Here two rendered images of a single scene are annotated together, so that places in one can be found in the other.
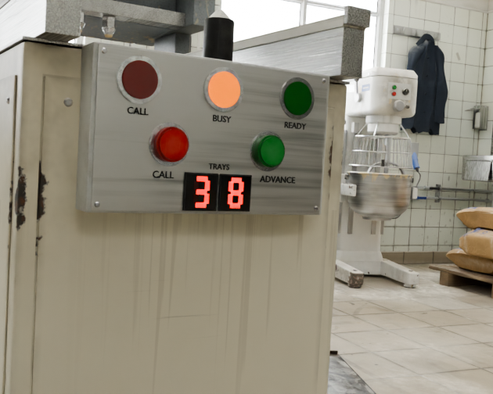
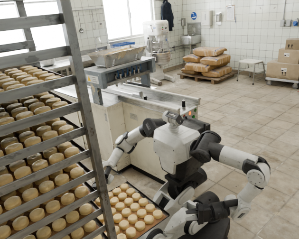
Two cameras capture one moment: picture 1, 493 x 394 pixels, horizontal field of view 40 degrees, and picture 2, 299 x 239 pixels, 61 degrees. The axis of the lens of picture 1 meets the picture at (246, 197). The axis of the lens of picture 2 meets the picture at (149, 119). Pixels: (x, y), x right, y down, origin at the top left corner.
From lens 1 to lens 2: 180 cm
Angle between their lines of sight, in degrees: 24
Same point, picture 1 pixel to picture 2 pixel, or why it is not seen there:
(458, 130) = (177, 27)
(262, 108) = (192, 113)
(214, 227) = not seen: hidden behind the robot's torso
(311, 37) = (193, 99)
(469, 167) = (182, 40)
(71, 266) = not seen: hidden behind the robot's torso
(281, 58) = (188, 100)
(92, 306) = not seen: hidden behind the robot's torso
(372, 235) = (160, 68)
